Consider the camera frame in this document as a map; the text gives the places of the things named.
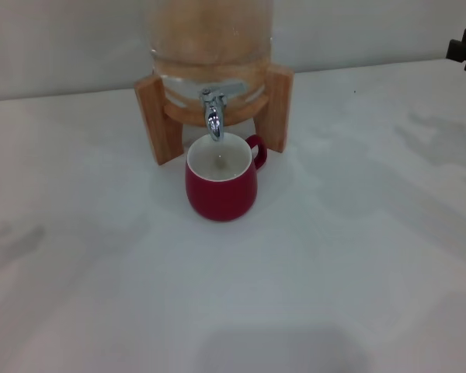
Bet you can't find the clear glass dispenser jar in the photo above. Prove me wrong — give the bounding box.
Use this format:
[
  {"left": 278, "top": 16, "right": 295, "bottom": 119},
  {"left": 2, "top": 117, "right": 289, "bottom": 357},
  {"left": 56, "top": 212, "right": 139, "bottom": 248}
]
[{"left": 145, "top": 0, "right": 275, "bottom": 117}]

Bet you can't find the chrome faucet tap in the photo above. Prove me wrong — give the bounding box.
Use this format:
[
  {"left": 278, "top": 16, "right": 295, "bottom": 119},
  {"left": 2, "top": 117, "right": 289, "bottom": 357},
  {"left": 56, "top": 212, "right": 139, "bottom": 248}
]
[{"left": 200, "top": 88, "right": 228, "bottom": 142}]

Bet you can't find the red ceramic cup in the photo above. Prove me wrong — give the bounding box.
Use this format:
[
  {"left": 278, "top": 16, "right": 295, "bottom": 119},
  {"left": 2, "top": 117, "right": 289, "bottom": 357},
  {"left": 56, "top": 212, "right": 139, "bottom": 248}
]
[{"left": 184, "top": 134, "right": 268, "bottom": 223}]

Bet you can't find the wooden dispenser stand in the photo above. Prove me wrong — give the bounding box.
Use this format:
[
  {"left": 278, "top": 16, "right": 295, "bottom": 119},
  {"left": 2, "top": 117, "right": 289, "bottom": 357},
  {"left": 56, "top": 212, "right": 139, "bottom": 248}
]
[{"left": 134, "top": 64, "right": 295, "bottom": 167}]

